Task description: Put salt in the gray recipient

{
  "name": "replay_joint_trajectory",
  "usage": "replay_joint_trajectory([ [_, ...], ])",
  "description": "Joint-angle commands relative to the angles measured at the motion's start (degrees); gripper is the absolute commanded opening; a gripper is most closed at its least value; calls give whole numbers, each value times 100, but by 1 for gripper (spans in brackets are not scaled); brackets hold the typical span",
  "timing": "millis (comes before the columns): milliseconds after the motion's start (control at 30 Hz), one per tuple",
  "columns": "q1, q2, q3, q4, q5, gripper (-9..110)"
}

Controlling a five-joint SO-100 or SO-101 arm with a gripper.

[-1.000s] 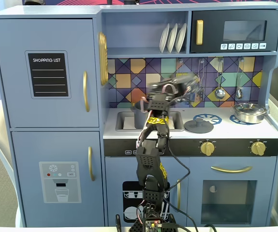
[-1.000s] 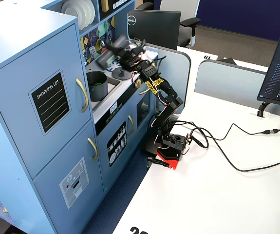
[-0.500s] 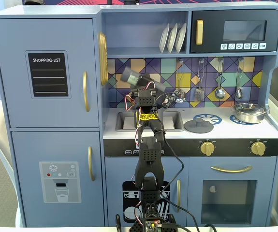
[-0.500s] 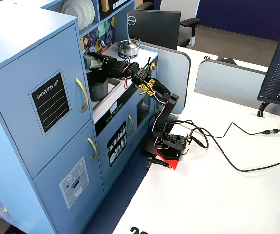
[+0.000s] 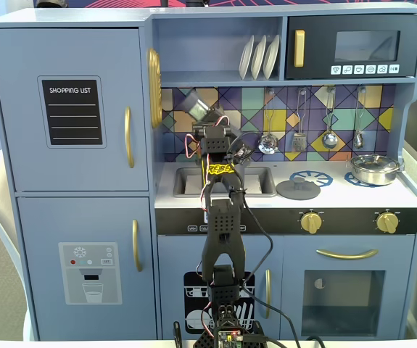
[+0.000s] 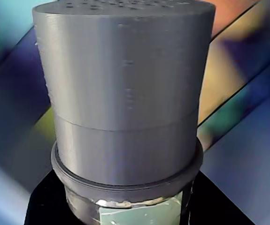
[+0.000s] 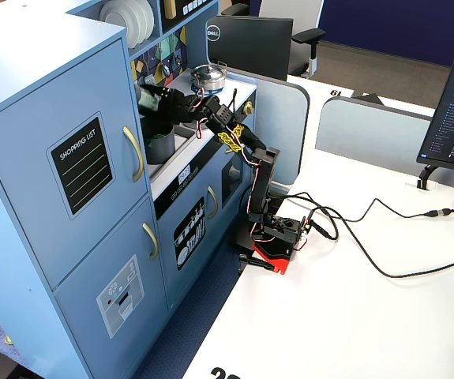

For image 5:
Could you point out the steel serving spoon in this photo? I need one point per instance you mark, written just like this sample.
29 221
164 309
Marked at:
359 140

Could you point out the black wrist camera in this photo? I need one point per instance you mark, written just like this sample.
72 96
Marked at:
242 149

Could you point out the tall blue fridge door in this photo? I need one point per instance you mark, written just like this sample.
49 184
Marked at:
19 163

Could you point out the steel ladle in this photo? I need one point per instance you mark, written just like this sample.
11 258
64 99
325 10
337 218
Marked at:
328 139

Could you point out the small black upright post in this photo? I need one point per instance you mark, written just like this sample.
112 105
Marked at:
177 333

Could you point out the blue dishwasher door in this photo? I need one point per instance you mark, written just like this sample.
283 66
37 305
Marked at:
172 261

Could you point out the gold toy wall phone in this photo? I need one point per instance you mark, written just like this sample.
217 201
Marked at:
153 90

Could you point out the steel slotted spatula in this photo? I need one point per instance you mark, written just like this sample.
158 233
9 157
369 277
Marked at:
299 143

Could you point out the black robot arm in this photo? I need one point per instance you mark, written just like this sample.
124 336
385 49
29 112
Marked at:
222 221

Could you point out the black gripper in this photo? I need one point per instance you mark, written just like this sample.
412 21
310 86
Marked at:
196 107

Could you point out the gray salt shaker green label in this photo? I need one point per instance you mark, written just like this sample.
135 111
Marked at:
190 99

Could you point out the steel skimmer spoon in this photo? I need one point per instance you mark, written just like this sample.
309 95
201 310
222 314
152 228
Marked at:
268 144

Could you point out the black toy microwave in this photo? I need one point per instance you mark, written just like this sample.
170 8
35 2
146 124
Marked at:
317 43

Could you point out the blue oven door with window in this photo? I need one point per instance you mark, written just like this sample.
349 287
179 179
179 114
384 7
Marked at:
295 253

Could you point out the gold stove knob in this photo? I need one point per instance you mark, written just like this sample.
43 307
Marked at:
387 222
310 222

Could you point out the blue freezer door with dispenser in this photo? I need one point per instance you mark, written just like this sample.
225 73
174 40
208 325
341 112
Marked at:
48 224

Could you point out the gray round pot lid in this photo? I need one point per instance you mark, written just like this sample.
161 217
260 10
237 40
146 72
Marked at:
299 192

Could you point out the shiny steel pot with lid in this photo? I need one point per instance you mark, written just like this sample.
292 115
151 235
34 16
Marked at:
376 170

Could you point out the gray toy sink basin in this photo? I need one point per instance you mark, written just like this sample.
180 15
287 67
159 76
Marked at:
179 181

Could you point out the white toy plate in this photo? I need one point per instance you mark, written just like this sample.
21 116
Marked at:
258 58
271 56
245 59

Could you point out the blue wooden toy kitchen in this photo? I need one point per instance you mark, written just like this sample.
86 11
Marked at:
215 36

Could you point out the black shopping list chalkboard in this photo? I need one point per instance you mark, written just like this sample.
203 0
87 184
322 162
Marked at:
72 108

